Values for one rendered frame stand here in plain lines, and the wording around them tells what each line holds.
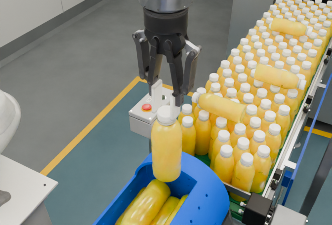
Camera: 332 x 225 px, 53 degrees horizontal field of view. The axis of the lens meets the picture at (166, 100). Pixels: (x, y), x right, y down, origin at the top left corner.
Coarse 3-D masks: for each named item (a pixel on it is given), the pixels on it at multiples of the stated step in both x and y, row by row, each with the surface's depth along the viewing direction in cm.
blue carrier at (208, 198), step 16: (144, 160) 96; (192, 160) 89; (144, 176) 105; (192, 176) 86; (208, 176) 87; (128, 192) 99; (176, 192) 103; (192, 192) 83; (208, 192) 85; (224, 192) 89; (112, 208) 93; (192, 208) 80; (208, 208) 84; (224, 208) 89; (96, 224) 87; (112, 224) 94; (176, 224) 76; (192, 224) 79; (208, 224) 83
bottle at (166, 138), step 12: (156, 120) 72; (156, 132) 71; (168, 132) 70; (180, 132) 72; (156, 144) 72; (168, 144) 71; (180, 144) 73; (156, 156) 74; (168, 156) 73; (180, 156) 76; (156, 168) 77; (168, 168) 76; (180, 168) 79; (168, 180) 79
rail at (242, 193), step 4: (224, 184) 114; (228, 184) 114; (228, 188) 114; (232, 188) 113; (236, 188) 112; (232, 192) 114; (236, 192) 113; (240, 192) 112; (244, 192) 111; (248, 192) 111; (240, 196) 113; (244, 196) 112; (248, 196) 111
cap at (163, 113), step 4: (160, 108) 70; (164, 108) 70; (168, 108) 70; (160, 112) 69; (164, 112) 69; (168, 112) 69; (160, 116) 68; (164, 116) 68; (168, 116) 68; (160, 120) 69; (164, 120) 69; (168, 120) 68
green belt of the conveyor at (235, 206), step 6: (318, 66) 186; (312, 78) 177; (294, 120) 151; (288, 132) 145; (198, 156) 134; (204, 156) 134; (204, 162) 132; (270, 174) 127; (228, 192) 120; (234, 204) 117; (234, 210) 116; (234, 216) 117; (240, 216) 115
